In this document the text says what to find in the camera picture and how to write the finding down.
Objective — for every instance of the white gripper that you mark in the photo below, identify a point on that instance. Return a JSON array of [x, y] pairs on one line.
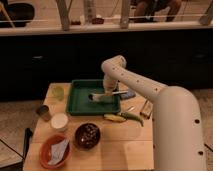
[[108, 90]]

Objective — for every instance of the white black dish brush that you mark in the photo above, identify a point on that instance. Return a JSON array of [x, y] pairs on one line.
[[96, 97]]

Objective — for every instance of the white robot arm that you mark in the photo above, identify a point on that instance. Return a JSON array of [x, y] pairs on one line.
[[177, 126]]

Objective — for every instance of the green plastic tray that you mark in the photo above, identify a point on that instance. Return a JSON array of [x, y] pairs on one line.
[[79, 104]]

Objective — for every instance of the blue sponge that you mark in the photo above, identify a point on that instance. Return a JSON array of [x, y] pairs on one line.
[[128, 95]]

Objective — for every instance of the green chili pepper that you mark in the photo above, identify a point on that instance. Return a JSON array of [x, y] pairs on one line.
[[130, 116]]

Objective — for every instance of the clear glass box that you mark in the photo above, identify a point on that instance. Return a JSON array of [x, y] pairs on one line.
[[146, 110]]

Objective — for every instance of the yellow green cup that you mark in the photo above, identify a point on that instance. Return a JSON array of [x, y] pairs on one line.
[[58, 93]]

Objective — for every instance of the dark brown bowl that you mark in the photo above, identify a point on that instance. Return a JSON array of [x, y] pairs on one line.
[[87, 136]]

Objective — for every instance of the white cup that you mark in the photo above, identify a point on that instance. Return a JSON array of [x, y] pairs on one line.
[[59, 122]]

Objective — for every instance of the metal cup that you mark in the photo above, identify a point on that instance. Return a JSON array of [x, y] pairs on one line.
[[43, 112]]

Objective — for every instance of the seated person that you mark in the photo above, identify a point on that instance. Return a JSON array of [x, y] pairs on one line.
[[145, 7]]

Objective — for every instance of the white paper packet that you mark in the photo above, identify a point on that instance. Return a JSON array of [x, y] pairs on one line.
[[58, 151]]

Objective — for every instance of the orange bowl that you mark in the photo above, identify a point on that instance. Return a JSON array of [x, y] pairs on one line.
[[45, 152]]

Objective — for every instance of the black chair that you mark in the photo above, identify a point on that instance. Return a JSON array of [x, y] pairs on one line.
[[20, 13]]

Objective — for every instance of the black table side bracket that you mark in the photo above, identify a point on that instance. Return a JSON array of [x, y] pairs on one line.
[[27, 136]]

